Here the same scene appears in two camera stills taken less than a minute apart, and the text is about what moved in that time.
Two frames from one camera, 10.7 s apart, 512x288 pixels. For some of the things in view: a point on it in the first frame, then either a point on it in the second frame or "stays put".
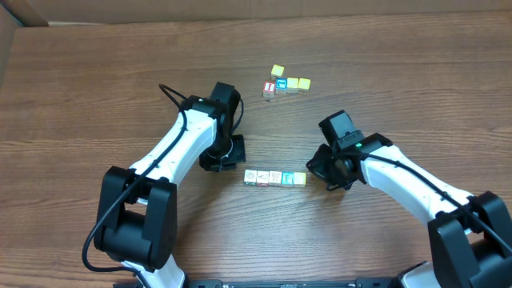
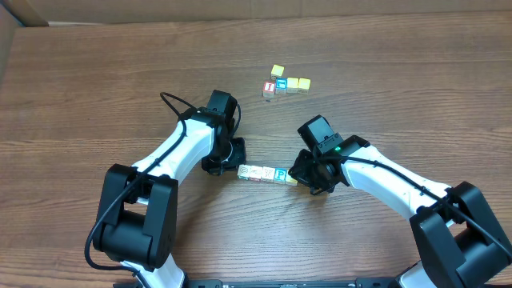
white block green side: x=250 y=177 to x=243 y=172
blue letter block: x=281 y=86 stays put
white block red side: x=262 y=178 to x=255 y=173
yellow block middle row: x=292 y=85 stays put
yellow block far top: x=277 y=70 stays put
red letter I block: x=269 y=90 stays put
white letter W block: x=274 y=178 to x=267 y=174
